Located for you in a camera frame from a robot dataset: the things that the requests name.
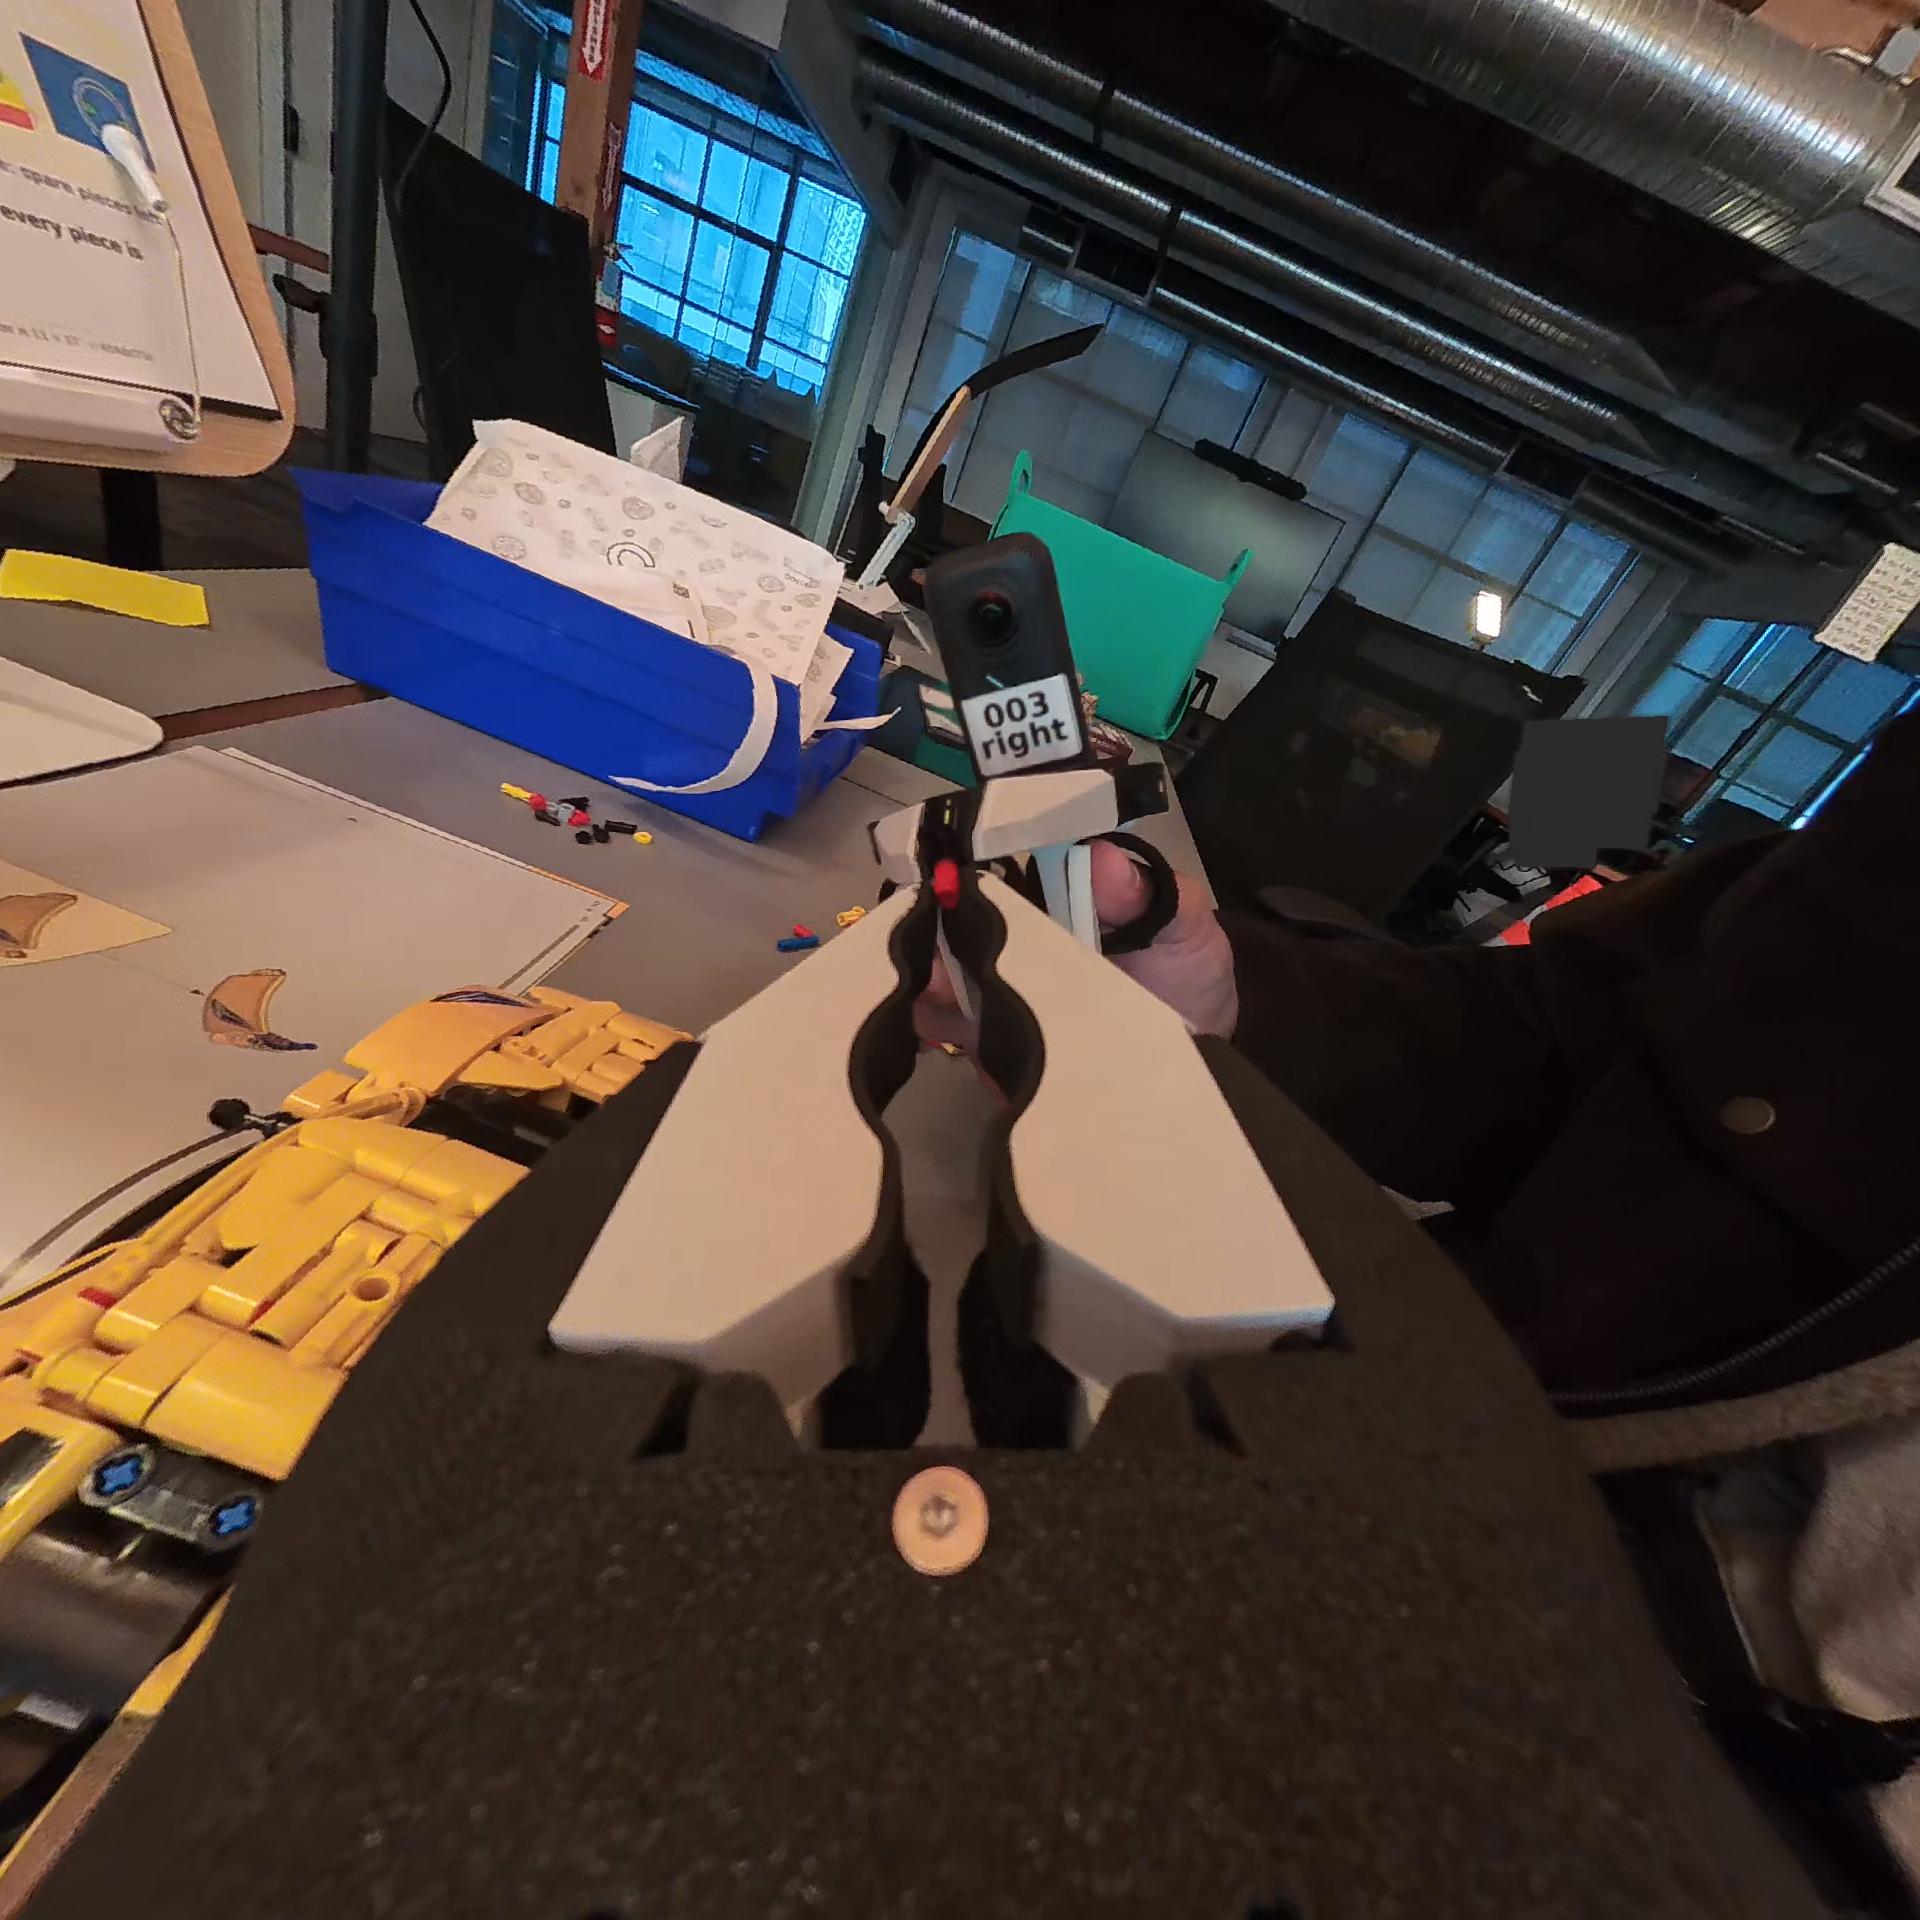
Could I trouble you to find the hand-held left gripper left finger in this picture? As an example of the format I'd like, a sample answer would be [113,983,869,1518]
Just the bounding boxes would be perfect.
[547,883,937,1449]

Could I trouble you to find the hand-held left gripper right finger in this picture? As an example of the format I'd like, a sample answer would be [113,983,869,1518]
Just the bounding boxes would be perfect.
[961,875,1338,1449]

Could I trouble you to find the yellow toy brick car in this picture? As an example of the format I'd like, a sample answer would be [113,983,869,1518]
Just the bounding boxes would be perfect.
[0,983,703,1730]

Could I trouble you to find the instruction booklet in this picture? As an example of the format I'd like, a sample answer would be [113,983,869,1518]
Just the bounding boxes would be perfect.
[0,745,632,1310]

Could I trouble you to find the grey desk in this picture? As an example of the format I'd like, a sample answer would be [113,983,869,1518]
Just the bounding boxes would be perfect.
[0,562,1210,1920]

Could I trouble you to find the person's right hand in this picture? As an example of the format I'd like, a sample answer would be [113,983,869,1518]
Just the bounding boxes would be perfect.
[1098,837,1242,1041]

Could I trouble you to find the green cutting mat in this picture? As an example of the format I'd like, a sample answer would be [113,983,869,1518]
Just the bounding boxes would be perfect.
[882,664,980,787]

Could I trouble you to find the black mesh office chair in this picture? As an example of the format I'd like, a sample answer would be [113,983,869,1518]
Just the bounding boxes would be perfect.
[1182,589,1589,929]

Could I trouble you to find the white paper bag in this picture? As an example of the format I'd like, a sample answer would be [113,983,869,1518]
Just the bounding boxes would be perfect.
[425,421,906,800]

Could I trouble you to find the blue storage bin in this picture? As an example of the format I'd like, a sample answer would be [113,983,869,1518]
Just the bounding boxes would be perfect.
[292,465,891,846]

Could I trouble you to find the orange traffic cone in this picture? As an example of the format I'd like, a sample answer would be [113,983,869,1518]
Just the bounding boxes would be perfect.
[1496,875,1603,953]

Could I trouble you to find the grey ceiling ducts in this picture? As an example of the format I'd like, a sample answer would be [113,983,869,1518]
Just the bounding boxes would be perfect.
[853,0,1920,505]

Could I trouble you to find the metal pole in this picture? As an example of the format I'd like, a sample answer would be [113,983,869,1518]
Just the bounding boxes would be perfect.
[322,0,397,476]

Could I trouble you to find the wooden sign board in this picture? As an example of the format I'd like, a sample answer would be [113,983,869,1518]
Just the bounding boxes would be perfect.
[0,0,301,482]

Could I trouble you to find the yellow paper note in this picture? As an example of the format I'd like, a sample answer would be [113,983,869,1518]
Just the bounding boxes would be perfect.
[0,548,215,630]

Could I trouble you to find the white hanging paper sign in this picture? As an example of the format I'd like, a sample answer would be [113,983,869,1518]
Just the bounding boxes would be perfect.
[1812,541,1920,664]

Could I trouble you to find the wall display screen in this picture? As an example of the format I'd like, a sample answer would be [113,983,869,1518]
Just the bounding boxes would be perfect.
[1116,432,1348,650]

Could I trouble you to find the wooden post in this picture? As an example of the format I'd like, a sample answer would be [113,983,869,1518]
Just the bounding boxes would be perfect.
[552,0,650,310]

